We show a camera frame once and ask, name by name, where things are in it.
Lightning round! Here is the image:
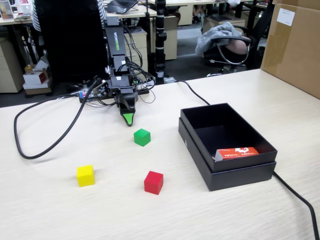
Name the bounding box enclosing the white and red carton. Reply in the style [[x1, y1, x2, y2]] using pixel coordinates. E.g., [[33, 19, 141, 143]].
[[23, 71, 50, 86]]

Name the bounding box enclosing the black jointed pole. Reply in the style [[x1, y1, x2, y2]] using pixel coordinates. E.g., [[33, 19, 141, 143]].
[[153, 0, 168, 86]]

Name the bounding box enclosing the grey fleece blanket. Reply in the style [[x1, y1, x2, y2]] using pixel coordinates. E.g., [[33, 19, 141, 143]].
[[194, 21, 243, 56]]

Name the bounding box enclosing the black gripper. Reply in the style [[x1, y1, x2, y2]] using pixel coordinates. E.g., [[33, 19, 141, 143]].
[[107, 75, 140, 127]]

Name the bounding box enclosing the person in striped shirt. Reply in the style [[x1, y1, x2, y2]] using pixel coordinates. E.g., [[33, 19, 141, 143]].
[[31, 0, 108, 33]]

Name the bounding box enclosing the black open box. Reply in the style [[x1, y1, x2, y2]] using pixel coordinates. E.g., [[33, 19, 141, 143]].
[[178, 117, 277, 192]]

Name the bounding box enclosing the black mesh chair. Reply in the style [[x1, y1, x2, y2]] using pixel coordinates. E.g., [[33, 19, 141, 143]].
[[246, 0, 274, 70]]

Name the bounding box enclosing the thick black cable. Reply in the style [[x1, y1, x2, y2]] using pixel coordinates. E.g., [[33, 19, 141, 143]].
[[173, 79, 320, 240], [13, 78, 102, 160]]

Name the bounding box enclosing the robot controller board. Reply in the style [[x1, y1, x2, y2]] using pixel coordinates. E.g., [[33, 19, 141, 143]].
[[78, 87, 151, 104]]

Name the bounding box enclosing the beige drawer cabinet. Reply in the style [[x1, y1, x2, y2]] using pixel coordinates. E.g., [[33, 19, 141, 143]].
[[123, 27, 149, 73]]

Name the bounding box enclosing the beige low cabinet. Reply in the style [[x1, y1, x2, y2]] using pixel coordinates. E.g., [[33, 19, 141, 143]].
[[0, 37, 25, 94]]

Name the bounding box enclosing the yellow wooden cube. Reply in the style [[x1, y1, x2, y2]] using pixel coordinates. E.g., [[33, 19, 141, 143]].
[[76, 164, 96, 188]]

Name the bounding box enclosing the orange matchbox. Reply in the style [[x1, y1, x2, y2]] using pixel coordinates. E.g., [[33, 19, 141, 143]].
[[212, 146, 260, 163]]

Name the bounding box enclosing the beige side cabinet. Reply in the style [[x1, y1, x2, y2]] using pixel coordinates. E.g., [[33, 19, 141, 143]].
[[151, 14, 179, 61]]

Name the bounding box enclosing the black cardboard box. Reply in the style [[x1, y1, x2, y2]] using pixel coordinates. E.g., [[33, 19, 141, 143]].
[[180, 102, 278, 173]]

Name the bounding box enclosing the black laptop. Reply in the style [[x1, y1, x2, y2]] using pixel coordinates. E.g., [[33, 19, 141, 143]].
[[106, 0, 140, 15]]

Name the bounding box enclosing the flat cardboard floor box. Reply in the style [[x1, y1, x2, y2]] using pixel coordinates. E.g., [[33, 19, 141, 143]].
[[22, 78, 53, 96]]

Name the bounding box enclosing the chrome armed office chair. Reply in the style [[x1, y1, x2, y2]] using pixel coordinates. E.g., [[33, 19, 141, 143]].
[[199, 24, 252, 78]]

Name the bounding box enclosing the thin black wire bundle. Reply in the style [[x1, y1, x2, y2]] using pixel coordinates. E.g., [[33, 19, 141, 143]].
[[119, 23, 156, 107]]

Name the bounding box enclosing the red wooden cube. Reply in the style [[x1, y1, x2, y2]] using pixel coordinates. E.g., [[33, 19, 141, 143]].
[[143, 170, 164, 196]]

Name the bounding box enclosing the large brown cardboard box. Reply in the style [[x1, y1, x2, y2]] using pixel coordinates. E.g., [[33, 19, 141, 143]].
[[260, 0, 320, 100]]

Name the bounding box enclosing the green wooden cube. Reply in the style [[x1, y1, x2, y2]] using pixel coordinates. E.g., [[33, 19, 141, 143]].
[[133, 128, 151, 147]]

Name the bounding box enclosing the framed picture stand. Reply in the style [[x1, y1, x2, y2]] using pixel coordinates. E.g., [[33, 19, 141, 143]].
[[0, 0, 15, 21]]

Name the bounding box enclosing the black office chair back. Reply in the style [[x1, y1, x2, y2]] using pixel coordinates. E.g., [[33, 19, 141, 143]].
[[33, 0, 109, 83]]

